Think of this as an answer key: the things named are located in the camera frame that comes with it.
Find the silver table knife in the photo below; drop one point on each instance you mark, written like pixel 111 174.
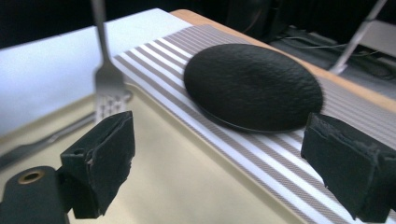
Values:
pixel 37 144

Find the beige tray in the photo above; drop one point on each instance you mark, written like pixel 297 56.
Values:
pixel 174 174

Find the white metal stand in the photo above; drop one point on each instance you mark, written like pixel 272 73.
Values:
pixel 378 35

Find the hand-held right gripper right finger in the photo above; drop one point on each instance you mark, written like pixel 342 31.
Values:
pixel 348 168

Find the silver fork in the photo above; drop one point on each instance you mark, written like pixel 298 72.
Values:
pixel 107 81

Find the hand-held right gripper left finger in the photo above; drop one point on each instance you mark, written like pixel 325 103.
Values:
pixel 102 161

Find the striped placemat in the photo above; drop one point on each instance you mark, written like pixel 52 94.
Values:
pixel 174 62

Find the light blue table sheet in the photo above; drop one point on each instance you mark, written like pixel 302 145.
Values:
pixel 46 68

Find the black round plate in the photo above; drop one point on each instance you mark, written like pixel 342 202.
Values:
pixel 252 87

